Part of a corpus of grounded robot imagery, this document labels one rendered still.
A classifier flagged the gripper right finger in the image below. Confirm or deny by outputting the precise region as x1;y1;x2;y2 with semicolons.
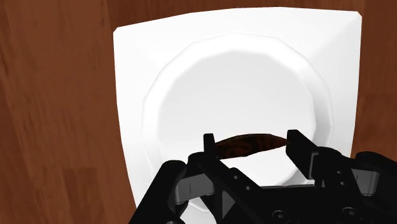
285;129;397;220

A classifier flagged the white round plate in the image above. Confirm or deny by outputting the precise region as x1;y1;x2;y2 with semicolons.
141;32;335;214

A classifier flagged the white square table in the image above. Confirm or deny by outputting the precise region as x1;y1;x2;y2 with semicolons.
113;6;363;224

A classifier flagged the brown wooden curved piece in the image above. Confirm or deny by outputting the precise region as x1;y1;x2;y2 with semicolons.
214;133;289;161

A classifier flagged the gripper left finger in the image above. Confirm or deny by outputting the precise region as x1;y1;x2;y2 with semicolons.
129;132;260;224

